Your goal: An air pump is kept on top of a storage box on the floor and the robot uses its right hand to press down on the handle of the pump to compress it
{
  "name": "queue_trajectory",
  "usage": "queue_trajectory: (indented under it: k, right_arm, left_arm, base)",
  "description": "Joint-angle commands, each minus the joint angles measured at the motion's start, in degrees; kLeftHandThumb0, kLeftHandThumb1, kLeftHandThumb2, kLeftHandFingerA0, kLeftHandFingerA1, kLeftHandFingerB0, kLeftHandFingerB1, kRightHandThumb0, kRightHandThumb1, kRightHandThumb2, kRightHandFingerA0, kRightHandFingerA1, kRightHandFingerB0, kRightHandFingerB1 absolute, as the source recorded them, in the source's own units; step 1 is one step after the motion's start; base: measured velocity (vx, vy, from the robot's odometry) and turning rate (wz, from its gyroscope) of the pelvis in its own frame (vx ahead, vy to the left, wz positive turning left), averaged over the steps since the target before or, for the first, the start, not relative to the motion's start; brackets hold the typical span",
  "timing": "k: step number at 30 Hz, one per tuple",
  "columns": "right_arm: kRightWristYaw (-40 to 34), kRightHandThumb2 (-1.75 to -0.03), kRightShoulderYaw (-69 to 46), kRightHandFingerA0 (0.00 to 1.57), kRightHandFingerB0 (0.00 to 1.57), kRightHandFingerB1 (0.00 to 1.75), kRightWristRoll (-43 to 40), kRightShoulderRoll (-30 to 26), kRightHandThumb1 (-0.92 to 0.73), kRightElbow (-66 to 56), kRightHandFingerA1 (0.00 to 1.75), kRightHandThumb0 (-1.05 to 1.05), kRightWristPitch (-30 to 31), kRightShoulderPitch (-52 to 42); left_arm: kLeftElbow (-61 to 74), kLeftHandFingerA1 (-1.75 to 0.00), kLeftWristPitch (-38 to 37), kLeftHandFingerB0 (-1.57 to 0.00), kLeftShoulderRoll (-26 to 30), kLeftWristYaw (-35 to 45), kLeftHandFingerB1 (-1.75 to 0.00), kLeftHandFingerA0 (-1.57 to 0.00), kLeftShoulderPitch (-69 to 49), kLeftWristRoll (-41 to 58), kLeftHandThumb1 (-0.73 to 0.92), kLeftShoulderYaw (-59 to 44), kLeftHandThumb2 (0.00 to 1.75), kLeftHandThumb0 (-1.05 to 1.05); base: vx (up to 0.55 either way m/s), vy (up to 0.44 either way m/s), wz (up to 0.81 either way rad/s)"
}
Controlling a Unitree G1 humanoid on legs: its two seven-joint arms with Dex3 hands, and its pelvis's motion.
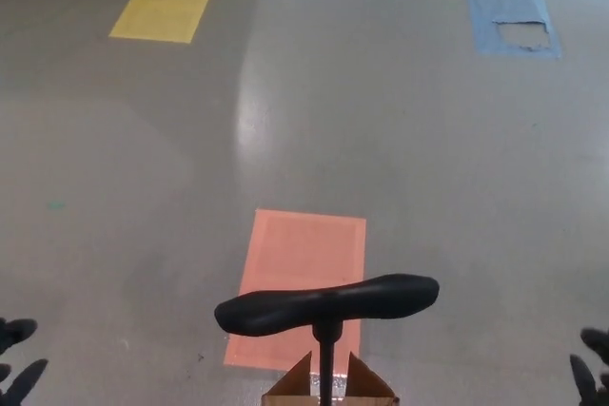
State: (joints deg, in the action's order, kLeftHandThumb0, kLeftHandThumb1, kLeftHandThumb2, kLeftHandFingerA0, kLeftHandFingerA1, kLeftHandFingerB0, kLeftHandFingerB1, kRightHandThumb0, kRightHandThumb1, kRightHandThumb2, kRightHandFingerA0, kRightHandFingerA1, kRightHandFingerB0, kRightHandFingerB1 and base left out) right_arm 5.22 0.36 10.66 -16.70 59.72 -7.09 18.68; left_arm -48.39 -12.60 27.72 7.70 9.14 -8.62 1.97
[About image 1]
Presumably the yellow paper sheet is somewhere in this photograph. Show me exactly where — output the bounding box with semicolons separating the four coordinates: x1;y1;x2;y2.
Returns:
108;0;219;45

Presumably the orange paper sheet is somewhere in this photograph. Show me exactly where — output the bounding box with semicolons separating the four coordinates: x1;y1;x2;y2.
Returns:
223;208;367;375

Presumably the black pump handle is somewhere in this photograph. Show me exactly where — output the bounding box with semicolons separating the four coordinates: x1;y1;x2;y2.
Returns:
213;273;441;406

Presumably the brown cardboard box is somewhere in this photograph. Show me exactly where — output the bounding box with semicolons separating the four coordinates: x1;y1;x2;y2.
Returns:
261;350;401;406

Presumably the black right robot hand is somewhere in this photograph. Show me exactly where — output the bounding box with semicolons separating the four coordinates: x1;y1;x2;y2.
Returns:
569;327;609;401

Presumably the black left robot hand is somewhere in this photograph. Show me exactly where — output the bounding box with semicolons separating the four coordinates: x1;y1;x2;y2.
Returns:
0;317;49;406

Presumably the torn blue paper sheet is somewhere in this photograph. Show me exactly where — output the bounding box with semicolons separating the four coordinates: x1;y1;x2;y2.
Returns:
464;0;562;60

